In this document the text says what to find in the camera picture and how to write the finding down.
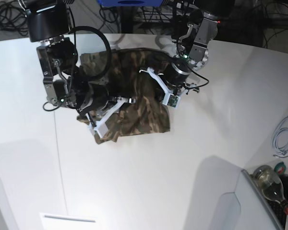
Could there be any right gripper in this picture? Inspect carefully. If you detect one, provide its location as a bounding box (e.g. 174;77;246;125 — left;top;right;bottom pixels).
72;80;115;116

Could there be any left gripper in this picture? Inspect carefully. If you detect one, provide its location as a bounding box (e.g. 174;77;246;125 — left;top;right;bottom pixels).
158;61;191;92

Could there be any camouflage t-shirt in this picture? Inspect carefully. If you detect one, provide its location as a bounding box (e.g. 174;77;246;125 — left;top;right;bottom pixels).
77;48;172;144

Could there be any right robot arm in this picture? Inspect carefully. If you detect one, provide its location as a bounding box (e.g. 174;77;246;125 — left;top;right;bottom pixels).
18;0;112;116

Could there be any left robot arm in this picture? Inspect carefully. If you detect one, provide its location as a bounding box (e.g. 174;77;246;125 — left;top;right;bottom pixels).
161;0;235;94

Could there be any blue box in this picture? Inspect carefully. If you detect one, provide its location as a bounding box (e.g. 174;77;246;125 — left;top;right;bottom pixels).
97;0;168;7

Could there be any green tape roll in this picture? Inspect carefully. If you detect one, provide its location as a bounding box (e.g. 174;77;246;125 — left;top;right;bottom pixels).
274;161;287;175

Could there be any clear glass bottle red cap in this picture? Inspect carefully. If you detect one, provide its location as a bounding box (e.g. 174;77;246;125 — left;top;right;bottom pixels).
252;165;288;215

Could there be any black cable bundle on floor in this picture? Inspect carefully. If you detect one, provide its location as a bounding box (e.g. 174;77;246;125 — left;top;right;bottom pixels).
0;0;31;37

